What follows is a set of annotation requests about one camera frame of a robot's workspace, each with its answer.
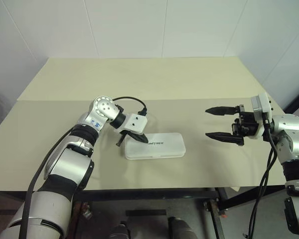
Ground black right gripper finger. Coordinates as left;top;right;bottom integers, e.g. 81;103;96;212
205;131;245;146
205;105;240;117

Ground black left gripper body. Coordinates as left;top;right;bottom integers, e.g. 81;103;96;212
118;128;133;139

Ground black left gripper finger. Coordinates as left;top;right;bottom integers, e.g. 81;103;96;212
127;131;149;145
116;133;127;147

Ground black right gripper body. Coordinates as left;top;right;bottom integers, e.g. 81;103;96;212
231;104;259;137

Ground white plastic case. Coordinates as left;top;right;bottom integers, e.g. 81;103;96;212
124;131;187;161

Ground black tape strip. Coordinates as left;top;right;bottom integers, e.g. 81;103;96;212
125;210;167;218

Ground dark rounded shape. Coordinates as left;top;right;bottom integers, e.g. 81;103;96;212
108;223;132;239
167;216;198;239

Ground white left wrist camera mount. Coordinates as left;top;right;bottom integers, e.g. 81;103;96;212
113;113;149;136

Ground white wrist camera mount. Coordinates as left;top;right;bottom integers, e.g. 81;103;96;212
113;113;149;136
250;92;275;139

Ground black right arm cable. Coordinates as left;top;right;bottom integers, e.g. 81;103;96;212
246;112;277;239

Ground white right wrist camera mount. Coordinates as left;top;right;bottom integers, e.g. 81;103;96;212
250;92;275;139

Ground black metal table frame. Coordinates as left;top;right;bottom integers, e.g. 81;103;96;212
72;186;287;239

